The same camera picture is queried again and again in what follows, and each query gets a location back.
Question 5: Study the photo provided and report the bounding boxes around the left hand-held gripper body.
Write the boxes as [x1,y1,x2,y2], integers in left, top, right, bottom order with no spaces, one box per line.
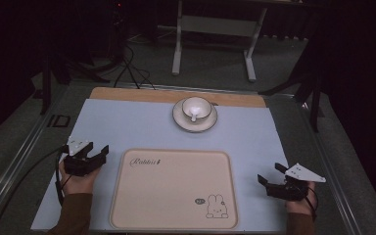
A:
[61,136,108,177]

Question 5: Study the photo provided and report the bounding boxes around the beige tray with rabbit print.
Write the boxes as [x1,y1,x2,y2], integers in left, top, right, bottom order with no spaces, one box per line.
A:
[109,148,240,231]

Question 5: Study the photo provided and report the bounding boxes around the person's right hand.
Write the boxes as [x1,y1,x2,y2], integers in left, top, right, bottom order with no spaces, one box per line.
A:
[285,181,317,217]

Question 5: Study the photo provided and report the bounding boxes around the white saucer with dark rim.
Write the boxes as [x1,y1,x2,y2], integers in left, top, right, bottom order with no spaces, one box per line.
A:
[171,97,218,134]

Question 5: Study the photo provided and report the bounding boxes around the black rectangular floor bracket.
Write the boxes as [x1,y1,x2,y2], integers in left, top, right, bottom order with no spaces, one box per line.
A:
[46,114,71,129]

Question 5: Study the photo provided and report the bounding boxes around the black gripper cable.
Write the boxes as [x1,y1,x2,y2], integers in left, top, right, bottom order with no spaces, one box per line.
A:
[0,145,71,235]
[293,181,319,223]

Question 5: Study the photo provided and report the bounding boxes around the black floor cables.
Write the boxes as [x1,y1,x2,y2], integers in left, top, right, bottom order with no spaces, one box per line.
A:
[112,42,157,91]

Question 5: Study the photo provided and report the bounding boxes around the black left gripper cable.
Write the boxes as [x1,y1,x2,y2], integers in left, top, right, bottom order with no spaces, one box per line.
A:
[0,145,71,235]

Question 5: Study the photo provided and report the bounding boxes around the person's left hand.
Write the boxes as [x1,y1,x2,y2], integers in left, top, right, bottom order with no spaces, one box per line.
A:
[58,162,102,197]

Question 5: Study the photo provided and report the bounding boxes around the white cup with dark rim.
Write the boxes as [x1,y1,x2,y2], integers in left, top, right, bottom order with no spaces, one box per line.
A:
[181,96,219,122]

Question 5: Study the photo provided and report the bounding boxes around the light blue table mat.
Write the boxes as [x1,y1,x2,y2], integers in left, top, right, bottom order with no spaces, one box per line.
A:
[30,98,290,233]

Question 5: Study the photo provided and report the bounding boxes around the white metal stand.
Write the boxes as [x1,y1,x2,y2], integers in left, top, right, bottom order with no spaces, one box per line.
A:
[170,0,269,83]

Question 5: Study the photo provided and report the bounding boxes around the metal floor rail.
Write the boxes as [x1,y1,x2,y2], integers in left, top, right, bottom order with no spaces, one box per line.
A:
[0,82,76,229]
[293,94,363,235]

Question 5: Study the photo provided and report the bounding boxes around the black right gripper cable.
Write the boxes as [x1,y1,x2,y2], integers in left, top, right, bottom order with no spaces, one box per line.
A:
[293,181,319,223]

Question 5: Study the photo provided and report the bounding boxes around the black tripod stand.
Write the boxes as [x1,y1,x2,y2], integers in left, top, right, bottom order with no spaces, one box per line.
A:
[32,48,112,116]
[258,38,326,133]

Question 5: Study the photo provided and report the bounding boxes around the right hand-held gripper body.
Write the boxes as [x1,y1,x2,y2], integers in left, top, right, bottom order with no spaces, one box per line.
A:
[264,163,327,202]

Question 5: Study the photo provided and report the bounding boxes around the white ceramic spoon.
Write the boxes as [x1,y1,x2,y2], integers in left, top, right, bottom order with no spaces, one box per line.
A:
[189,109,202,123]

